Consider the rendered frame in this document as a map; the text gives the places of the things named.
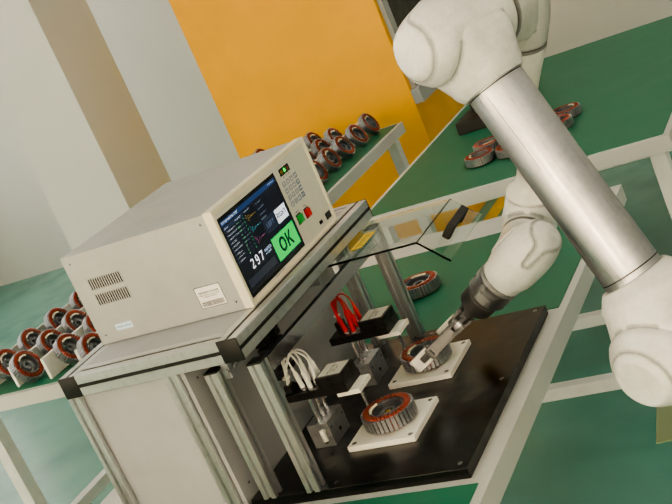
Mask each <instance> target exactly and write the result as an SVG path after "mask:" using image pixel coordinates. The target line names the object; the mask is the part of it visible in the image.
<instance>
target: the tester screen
mask: <svg viewBox="0 0 672 504"><path fill-rule="evenodd" d="M283 202H284V201H283V198H282V196H281V194H280V192H279V189H278V187H277V185H276V183H275V181H274V178H272V179H270V180H269V181H268V182H267V183H266V184H265V185H263V186H262V187H261V188H260V189H259V190H257V191H256V192H255V193H254V194H253V195H252V196H250V197H249V198H248V199H247V200H246V201H244V202H243V203H242V204H241V205H240V206H239V207H237V208H236V209H235V210H234V211H233V212H232V213H230V214H229V215H228V216H227V217H226V218H224V219H223V220H222V221H221V222H220V226H221V228H222V230H223V232H224V234H225V236H226V238H227V241H228V243H229V245H230V247H231V249H232V251H233V253H234V256H235V258H236V260H237V262H238V264H239V266H240V268H241V271H242V273H243V275H244V277H245V279H246V281H247V283H248V286H249V288H250V290H251V292H252V294H253V293H254V292H255V291H256V290H257V289H258V288H259V287H260V286H261V285H262V284H263V283H264V282H265V281H266V280H267V279H268V278H269V277H270V276H271V275H272V274H273V273H274V272H275V271H276V270H277V269H278V268H279V267H280V266H281V265H282V264H283V263H284V262H285V261H286V259H287V258H288V257H289V256H290V255H291V254H292V253H293V252H294V251H295V250H296V249H297V248H298V247H299V246H300V245H301V244H302V241H301V242H300V243H299V244H298V245H297V246H296V247H295V248H294V249H293V250H292V251H291V252H290V253H289V254H288V255H287V256H286V257H285V258H284V259H283V260H282V261H281V262H280V260H279V257H278V255H277V253H276V251H275V249H274V247H273V244H272V242H271V239H272V238H273V237H274V236H275V235H276V234H277V233H278V232H279V231H281V230H282V229H283V228H284V227H285V226H286V225H287V224H288V223H289V222H290V221H291V220H292V219H291V216H290V214H289V215H288V216H287V217H286V218H285V219H284V220H283V221H282V222H281V223H280V224H279V225H278V226H277V227H276V228H275V229H274V230H273V231H272V232H270V233H269V234H268V233H267V230H266V228H265V226H264V224H263V222H262V221H263V220H264V219H265V218H266V217H267V216H268V215H270V214H271V213H272V212H273V211H274V210H275V209H276V208H277V207H278V206H279V205H281V204H282V203H283ZM261 248H262V249H263V252H264V254H265V256H266V258H267V259H266V260H265V261H264V262H263V263H262V264H261V265H260V266H259V267H258V268H257V269H256V270H254V271H253V269H252V267H251V265H250V262H249V259H251V258H252V257H253V256H254V255H255V254H256V253H257V252H258V251H259V250H260V249H261ZM273 256H275V258H276V260H277V262H278V263H277V264H276V265H275V266H274V267H273V268H272V269H271V270H270V271H269V272H268V273H267V274H266V275H265V276H264V277H263V278H262V279H261V280H260V281H259V282H258V283H257V284H256V285H255V286H254V287H253V288H251V286H250V284H249V280H250V279H251V278H252V277H253V276H254V275H255V274H256V273H257V272H258V271H259V270H260V269H261V268H262V267H263V266H264V265H265V264H266V263H267V262H268V261H269V260H270V259H271V258H272V257H273Z"/></svg>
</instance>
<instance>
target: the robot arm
mask: <svg viewBox="0 0 672 504"><path fill-rule="evenodd" d="M550 14H551V0H421V1H420V2H419V3H418V4H417V5H416V6H415V7H414V8H413V9H412V10H411V12H410V13H409V14H408V15H407V16H406V18H405V19H404V20H403V21H402V23H401V24H400V26H399V28H398V30H397V32H396V34H395V38H394V42H393V51H394V56H395V59H396V62H397V64H398V66H399V68H400V69H401V70H402V72H403V73H404V74H405V75H406V76H407V77H408V78H409V79H410V80H411V81H413V82H414V83H417V84H419V85H422V86H425V87H430V88H435V87H436V88H438V89H440V90H441V91H443V92H444V93H446V94H447V95H449V96H450V97H452V98H453V99H454V100H455V101H457V102H459V103H461V104H463V105H469V104H470V105H471V106H472V107H473V109H474V110H475V111H476V113H477V114H478V116H479V117H480V118H481V120H482V121H483V122H484V124H485V125H486V127H487V128H488V129H489V131H490V132H491V133H492V135H493V136H494V138H495V139H496V140H497V142H498V143H499V144H500V146H501V147H502V149H503V150H504V151H505V153H506V154H507V155H508V157H509V158H510V160H511V161H512V162H513V164H514V165H515V167H516V168H517V171H516V178H515V181H513V182H512V183H510V184H509V185H508V186H507V188H506V194H505V201H504V207H503V213H502V218H503V223H502V232H501V234H500V237H499V239H498V241H497V242H496V244H495V246H494V247H493V249H492V251H491V255H490V257H489V259H488V261H487V262H486V263H485V264H484V265H483V266H482V267H481V268H480V269H479V270H478V272H477V273H476V275H474V277H473V279H472V280H470V281H469V286H468V287H467V288H466V289H465V290H464V291H463V292H462V293H461V303H462V305H461V307H459V309H458V310H457V311H456V312H455V314H454V313H453V314H452V315H451V316H450V317H449V318H448V319H447V320H446V321H445V323H444V324H443V325H442V326H441V327H440V328H439V329H438V330H437V331H436V333H437V334H438V335H439V336H438V337H437V338H436V339H435V340H434V341H433V342H432V343H431V344H430V345H426V344H425V345H424V347H425V348H424V349H423V350H422V351H421V352H420V353H419V354H418V355H417V356H416V357H415V358H414V359H413V360H412V361H411V362H410V364H411V365H412V366H413V367H414V368H415V369H416V370H417V371H418V372H419V373H420V372H421V371H422V370H423V369H424V368H426V367H427V366H428V365H429V364H430V363H431V362H432V361H433V360H434V359H435V358H436V357H437V356H438V355H439V353H440V352H441V351H442V350H443V349H444V348H445V347H446V346H447V345H448V344H449V343H450V342H451V341H452V340H453V338H454V337H455V336H456V335H457V334H458V333H461V332H462V331H463V330H464V329H465V328H466V326H467V325H470V324H471V323H472V322H473V321H474V319H473V318H477V319H487V318H488V317H490V316H491V315H492V314H493V313H494V312H495V311H498V310H501V309H503V308H504V307H505V306H506V305H507V304H508V303H509V302H510V301H511V300H512V299H514V298H515V297H516V296H517V295H518V294H519V293H520V292H522V291H524V290H526V289H528V288H529V287H531V286H532V285H533V284H535V283H536V282H537V281H538V280H539V279H540V278H541V277H542V276H543V275H544V274H545V273H546V272H547V271H548V270H549V268H550V267H551V266H552V265H553V263H554V262H555V260H556V258H557V257H558V255H559V252H560V250H561V247H562V238H561V235H560V233H559V231H558V229H557V224H558V226H559V227H560V229H561V230H562V231H563V233H564V234H565V235H566V237H567V238H568V240H569V241H570V242H571V244H572V245H573V246H574V248H575V249H576V251H577V252H578V253H579V255H580V256H581V257H582V259H583V260H584V262H585V263H586V264H587V266H588V267H589V268H590V270H591V271H592V273H593V274H594V275H595V277H596V278H597V279H598V281H599V282H600V284H601V285H602V286H603V288H604V289H605V291H606V292H605V293H604V294H603V296H602V316H603V317H604V319H605V323H606V326H607V329H608V332H609V336H610V339H611V344H610V347H609V359H610V365H611V370H612V373H613V375H614V377H615V379H616V381H617V382H618V384H619V386H620V387H621V388H622V390H623V391H624V392H625V393H626V394H627V395H628V396H629V397H630V398H632V399H633V400H635V401H636V402H638V403H640V404H643V405H646V406H650V407H668V406H672V256H668V255H659V254H658V253H657V251H656V250H655V249H654V247H653V246H652V244H651V243H650V242H649V240H648V239H647V238H646V236H645V235H644V233H643V232H642V231H641V229H640V228H639V227H638V225H637V224H636V223H635V221H634V220H633V218H632V217H631V216H630V214H629V213H628V212H627V210H626V209H625V207H624V206H623V205H622V203H621V202H620V201H619V199H618V198H617V197H616V195H615V194H614V192H613V191H612V190H611V188H610V187H609V186H608V184H607V183H606V181H605V180H604V179H603V177H602V176H601V175H600V173H599V172H598V171H597V169H596V168H595V166H594V165H593V164H592V162H591V161H590V160H589V158H588V157H587V155H586V154H585V153H584V151H583V150H582V149H581V147H580V146H579V145H578V143H577V142H576V140H575V139H574V138H573V136H572V135H571V134H570V132H569V131H568V129H567V128H566V127H565V125H564V124H563V123H562V121H561V120H560V119H559V117H558V116H557V114H556V113H555V112H554V110H553V109H552V108H551V106H550V105H549V103H548V102H547V101H546V99H545V98H544V97H543V95H542V94H541V93H540V91H539V90H538V87H539V81H540V76H541V70H542V65H543V61H544V56H545V52H546V48H547V39H548V31H549V24H550ZM464 324H465V325H464Z"/></svg>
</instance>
